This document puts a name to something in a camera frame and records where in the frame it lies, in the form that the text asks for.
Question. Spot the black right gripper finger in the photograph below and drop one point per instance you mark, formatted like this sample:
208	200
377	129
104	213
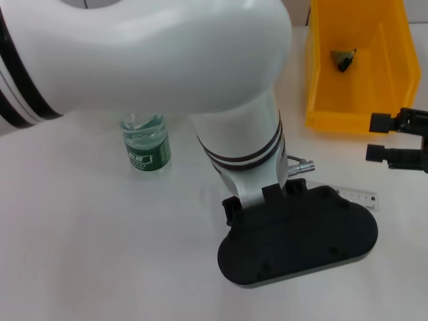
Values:
384	154
381	122

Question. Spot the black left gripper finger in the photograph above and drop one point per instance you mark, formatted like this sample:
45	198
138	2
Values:
294	187
230	210

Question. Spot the water bottle with green label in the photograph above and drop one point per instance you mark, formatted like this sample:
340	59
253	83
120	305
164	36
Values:
147	154

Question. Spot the plastic wrapper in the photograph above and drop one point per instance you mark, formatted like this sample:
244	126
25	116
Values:
342	60

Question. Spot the transparent plastic ruler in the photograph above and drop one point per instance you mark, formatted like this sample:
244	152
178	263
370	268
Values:
364	196

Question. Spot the yellow plastic bin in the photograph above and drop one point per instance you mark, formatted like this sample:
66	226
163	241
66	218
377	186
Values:
361	100

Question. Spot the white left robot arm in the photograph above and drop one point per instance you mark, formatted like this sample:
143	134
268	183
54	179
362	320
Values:
150	50

